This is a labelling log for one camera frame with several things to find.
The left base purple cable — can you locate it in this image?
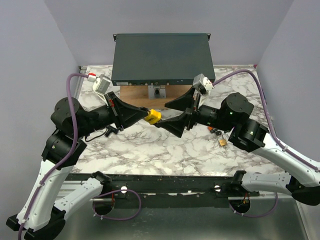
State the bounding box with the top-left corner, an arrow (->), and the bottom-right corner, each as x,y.
92,189 -> 142,222

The yellow padlock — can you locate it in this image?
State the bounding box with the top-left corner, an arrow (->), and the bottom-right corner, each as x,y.
143,109 -> 162,125

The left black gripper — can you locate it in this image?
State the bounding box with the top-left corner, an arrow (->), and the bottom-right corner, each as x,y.
74,91 -> 149,138

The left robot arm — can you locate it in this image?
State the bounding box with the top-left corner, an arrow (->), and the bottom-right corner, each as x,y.
6,91 -> 149,240

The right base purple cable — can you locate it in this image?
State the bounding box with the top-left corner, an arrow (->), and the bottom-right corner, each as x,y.
228,192 -> 279,219

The dark green network switch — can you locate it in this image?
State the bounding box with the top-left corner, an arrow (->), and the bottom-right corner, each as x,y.
111,33 -> 216,86

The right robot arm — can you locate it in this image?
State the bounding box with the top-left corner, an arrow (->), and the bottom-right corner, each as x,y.
155,87 -> 320,206

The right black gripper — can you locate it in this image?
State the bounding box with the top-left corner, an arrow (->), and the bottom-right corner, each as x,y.
157,85 -> 234,138

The wooden board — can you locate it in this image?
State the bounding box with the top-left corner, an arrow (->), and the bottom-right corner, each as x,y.
119,85 -> 191,110

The black metal base rail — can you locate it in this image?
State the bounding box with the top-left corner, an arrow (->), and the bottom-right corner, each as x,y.
64,172 -> 261,210

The grey metal lock mount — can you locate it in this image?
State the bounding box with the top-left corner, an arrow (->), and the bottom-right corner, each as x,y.
148,85 -> 166,99

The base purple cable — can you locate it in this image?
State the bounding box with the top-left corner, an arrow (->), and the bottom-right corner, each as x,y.
228,192 -> 279,219
92,189 -> 142,222

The brass padlock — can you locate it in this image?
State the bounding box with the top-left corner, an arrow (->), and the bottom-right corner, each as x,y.
218,133 -> 228,147

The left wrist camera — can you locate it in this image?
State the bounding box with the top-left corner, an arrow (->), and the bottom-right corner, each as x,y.
92,74 -> 112,103

